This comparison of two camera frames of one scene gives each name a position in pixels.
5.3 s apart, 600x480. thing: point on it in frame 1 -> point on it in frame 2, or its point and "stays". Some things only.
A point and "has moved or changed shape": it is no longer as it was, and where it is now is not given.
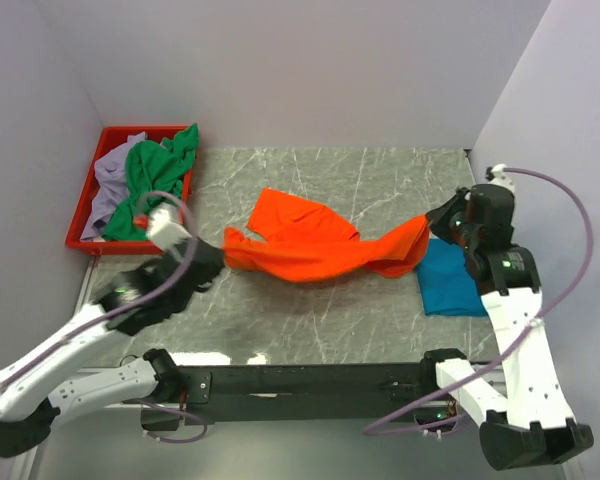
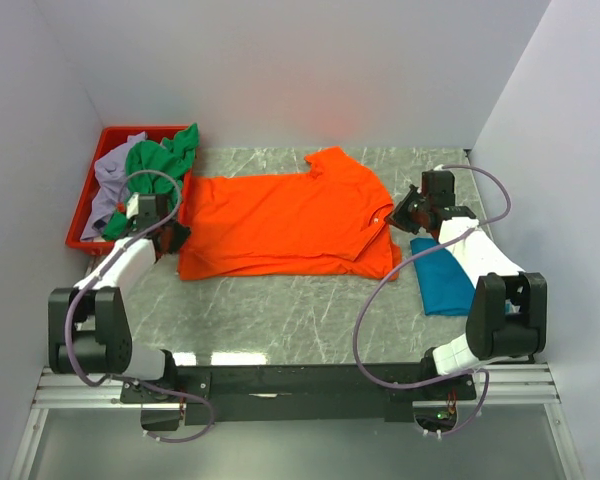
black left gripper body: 200,258 -> 176,235
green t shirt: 153,171 stays
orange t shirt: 296,239 has moved or changed shape
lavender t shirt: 112,189 stays
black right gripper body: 447,220 -> 405,210
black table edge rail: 335,394 stays
